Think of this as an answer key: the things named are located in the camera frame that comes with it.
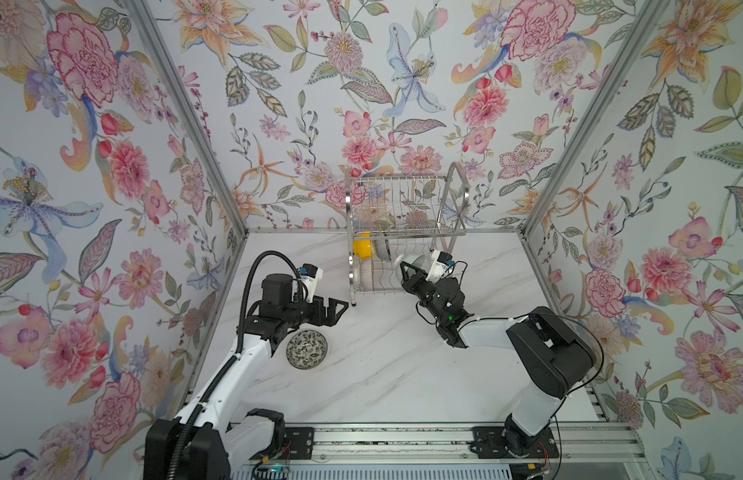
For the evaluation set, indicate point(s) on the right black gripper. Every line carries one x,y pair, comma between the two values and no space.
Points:
413,285

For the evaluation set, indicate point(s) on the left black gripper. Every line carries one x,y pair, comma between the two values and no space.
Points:
329,320

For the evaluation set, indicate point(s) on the green glass bowl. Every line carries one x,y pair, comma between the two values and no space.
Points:
407,265

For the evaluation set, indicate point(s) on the black white speckled bowl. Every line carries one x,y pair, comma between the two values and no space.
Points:
306,350

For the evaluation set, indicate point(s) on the steel two-tier dish rack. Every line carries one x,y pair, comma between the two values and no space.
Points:
419,213

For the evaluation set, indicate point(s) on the dark blue patterned bowl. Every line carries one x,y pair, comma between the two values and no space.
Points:
382,248

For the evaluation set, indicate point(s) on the pink glass bowl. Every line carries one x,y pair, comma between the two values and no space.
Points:
366,275

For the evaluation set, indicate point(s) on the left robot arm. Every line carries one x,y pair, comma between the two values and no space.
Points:
202,442

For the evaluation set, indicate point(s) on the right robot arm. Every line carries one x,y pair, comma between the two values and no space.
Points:
555,358

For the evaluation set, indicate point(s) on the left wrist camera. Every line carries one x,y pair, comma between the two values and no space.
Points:
310,275

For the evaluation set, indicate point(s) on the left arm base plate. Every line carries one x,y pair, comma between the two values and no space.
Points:
292,443

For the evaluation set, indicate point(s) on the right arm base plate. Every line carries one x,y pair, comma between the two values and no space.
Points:
498,442

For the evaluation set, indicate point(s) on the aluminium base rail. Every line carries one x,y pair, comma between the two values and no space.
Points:
450,442

